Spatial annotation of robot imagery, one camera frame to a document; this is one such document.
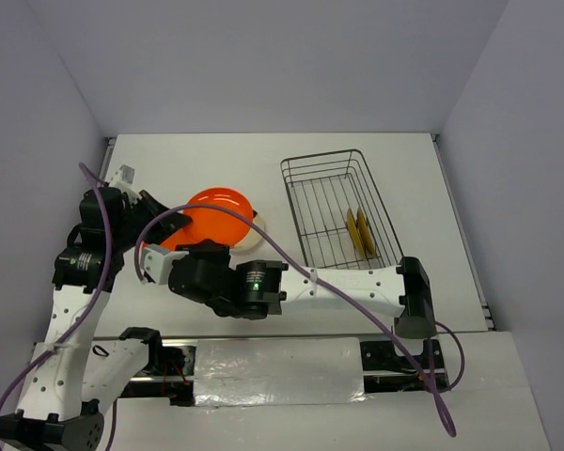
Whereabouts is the mustard plate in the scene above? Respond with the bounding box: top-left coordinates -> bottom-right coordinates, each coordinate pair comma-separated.
346,209 -> 366,258
356,208 -> 377,257

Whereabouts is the orange plate front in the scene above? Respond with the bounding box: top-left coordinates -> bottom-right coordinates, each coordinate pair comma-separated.
140,229 -> 193,251

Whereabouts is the orange plate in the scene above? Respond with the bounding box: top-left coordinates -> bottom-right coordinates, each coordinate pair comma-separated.
140,229 -> 193,251
182,187 -> 254,247

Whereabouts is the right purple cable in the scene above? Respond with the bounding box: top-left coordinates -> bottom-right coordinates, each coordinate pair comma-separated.
133,202 -> 466,438

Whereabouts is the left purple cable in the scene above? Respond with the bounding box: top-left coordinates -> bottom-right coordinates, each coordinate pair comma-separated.
0,163 -> 119,451

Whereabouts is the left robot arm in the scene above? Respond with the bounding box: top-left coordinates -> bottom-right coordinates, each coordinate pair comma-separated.
0,185 -> 191,450

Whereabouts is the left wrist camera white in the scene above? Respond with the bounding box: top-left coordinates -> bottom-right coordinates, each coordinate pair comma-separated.
108,164 -> 137,199

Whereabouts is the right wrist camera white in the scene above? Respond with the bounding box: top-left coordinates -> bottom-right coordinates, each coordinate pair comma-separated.
139,244 -> 188,286

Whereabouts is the purple cable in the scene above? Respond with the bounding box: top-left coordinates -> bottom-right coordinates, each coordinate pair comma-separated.
0,163 -> 119,451
133,202 -> 466,438

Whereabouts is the silver tape sheet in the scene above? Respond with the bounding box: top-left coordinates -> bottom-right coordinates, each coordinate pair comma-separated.
194,337 -> 366,408

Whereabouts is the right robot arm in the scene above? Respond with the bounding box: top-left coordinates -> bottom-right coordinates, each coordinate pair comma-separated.
157,243 -> 437,367

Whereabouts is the wire dish rack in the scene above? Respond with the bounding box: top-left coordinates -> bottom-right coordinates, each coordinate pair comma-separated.
280,149 -> 404,270

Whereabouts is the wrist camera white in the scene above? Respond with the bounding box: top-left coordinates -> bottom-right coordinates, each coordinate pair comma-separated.
139,244 -> 188,286
108,164 -> 137,199

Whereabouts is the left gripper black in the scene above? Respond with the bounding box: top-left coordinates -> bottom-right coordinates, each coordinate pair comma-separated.
112,190 -> 191,252

